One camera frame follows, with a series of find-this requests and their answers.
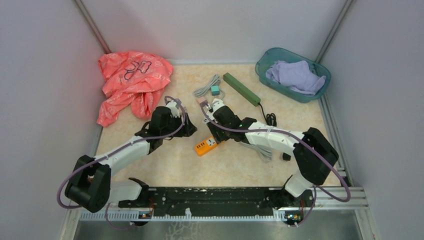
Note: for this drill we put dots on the teal plug adapter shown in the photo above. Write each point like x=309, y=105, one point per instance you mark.
x=215, y=90

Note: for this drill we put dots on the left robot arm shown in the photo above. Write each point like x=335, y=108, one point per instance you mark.
x=90, y=184

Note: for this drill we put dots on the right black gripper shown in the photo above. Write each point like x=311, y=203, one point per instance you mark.
x=216, y=133

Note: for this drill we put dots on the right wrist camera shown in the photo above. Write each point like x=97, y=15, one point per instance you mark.
x=215, y=105

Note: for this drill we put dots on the orange power strip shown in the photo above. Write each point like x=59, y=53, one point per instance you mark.
x=206, y=146

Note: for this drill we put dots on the white power strip with USB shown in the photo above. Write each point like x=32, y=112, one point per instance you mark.
x=208, y=116

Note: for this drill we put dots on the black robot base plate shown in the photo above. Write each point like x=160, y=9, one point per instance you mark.
x=217, y=201

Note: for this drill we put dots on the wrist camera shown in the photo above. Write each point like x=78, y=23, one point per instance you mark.
x=215, y=105
x=174, y=109

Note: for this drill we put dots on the pink patterned cloth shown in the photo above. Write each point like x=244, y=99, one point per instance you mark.
x=132, y=79

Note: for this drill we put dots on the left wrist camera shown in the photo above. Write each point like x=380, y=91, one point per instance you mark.
x=174, y=109

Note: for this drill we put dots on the green power strip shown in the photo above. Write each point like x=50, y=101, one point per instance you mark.
x=245, y=92

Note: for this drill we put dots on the lavender cloth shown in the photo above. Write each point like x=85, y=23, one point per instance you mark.
x=296, y=76

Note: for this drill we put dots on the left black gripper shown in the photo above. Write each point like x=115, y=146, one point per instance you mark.
x=189, y=129

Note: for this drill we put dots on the teal plastic basket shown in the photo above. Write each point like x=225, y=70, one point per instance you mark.
x=272, y=55

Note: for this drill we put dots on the aluminium front rail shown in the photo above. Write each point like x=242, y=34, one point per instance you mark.
x=321, y=201

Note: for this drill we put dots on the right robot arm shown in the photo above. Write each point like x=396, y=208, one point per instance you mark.
x=314, y=155

